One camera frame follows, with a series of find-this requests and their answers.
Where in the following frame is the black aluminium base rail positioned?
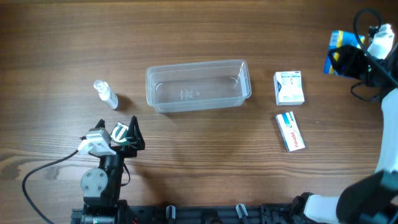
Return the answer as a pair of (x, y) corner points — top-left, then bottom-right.
(71, 203), (296, 224)

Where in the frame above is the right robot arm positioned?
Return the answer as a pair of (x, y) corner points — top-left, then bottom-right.
(289, 45), (397, 223)

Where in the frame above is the white red Panadol box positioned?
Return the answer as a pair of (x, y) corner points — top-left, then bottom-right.
(275, 111), (305, 152)

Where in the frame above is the black left camera cable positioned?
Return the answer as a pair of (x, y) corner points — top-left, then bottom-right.
(21, 149), (80, 224)

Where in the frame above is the black right camera cable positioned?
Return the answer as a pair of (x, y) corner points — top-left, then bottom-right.
(350, 7), (398, 103)

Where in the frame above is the blue yellow VapoDrops box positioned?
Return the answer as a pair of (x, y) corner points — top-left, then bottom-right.
(323, 30), (362, 76)

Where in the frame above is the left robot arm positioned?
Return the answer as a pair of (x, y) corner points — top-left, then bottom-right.
(71, 116), (145, 224)

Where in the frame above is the green white round tin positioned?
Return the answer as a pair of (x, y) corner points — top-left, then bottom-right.
(111, 122), (129, 146)

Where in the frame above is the clear plastic container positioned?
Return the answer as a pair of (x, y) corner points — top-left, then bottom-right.
(146, 60), (252, 113)

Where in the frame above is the small clear spray bottle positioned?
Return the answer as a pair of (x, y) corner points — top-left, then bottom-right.
(93, 80), (118, 110)

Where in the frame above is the white medicine box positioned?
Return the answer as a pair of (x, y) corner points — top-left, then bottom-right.
(274, 71), (305, 106)

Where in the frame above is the black camera cable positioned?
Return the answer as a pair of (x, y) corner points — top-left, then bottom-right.
(21, 149), (80, 224)
(350, 7), (398, 103)

